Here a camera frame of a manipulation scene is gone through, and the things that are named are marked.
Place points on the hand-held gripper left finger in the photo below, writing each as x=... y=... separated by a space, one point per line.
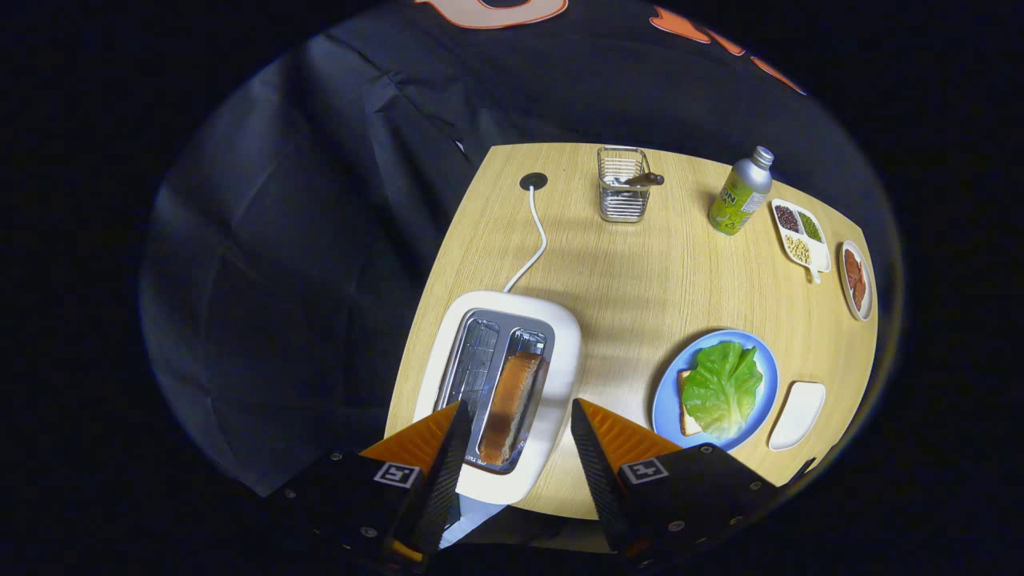
x=448 y=480

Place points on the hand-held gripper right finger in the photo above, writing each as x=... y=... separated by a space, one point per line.
x=596 y=480

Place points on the white bread slice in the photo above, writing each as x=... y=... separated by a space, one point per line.
x=686 y=408
x=512 y=408

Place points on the green lettuce leaf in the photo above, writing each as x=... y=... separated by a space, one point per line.
x=720 y=388

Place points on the white toaster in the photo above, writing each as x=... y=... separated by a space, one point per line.
x=552 y=320

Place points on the blue round plate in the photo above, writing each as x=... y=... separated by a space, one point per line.
x=760 y=360

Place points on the white square plate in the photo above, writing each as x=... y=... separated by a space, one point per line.
x=798 y=414

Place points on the yellow soybeans pile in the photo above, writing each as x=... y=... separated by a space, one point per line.
x=798 y=250

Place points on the white oval plate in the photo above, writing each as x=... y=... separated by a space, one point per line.
x=860 y=316

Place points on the green labelled metal bottle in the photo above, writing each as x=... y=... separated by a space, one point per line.
x=736 y=200

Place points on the white divided dish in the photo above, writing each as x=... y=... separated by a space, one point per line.
x=822 y=256

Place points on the brown meat piece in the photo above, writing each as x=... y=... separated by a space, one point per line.
x=860 y=294
x=852 y=270

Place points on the dark red beans pile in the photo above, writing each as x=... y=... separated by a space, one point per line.
x=787 y=218

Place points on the green beans pile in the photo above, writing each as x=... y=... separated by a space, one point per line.
x=810 y=227

